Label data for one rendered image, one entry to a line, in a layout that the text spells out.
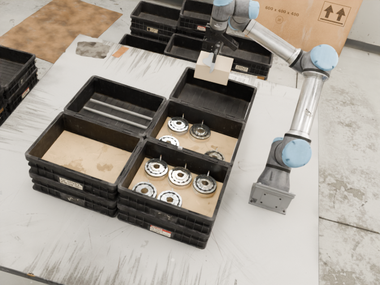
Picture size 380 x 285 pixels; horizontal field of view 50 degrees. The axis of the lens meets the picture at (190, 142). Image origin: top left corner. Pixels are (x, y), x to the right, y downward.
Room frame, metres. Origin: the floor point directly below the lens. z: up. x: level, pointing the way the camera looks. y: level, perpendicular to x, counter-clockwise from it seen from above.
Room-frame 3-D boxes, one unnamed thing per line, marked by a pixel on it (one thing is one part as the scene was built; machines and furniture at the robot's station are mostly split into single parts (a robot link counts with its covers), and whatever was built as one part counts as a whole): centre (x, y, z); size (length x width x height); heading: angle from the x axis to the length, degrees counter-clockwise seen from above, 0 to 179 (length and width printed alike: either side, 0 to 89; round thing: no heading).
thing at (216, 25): (1.63, -0.02, 1.32); 0.08 x 0.08 x 0.05
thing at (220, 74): (1.63, -0.04, 1.08); 0.16 x 0.12 x 0.07; 85
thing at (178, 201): (0.98, 0.03, 0.86); 0.10 x 0.10 x 0.01
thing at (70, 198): (1.12, 0.42, 0.76); 0.40 x 0.30 x 0.12; 81
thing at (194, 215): (1.05, 0.02, 0.92); 0.40 x 0.30 x 0.02; 81
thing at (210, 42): (1.63, -0.01, 1.24); 0.09 x 0.08 x 0.12; 85
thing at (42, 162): (1.12, 0.42, 0.92); 0.40 x 0.30 x 0.02; 81
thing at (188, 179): (1.12, 0.01, 0.86); 0.10 x 0.10 x 0.01
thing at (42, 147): (1.12, 0.42, 0.87); 0.40 x 0.30 x 0.11; 81
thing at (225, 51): (2.68, -0.28, 0.37); 0.40 x 0.30 x 0.45; 85
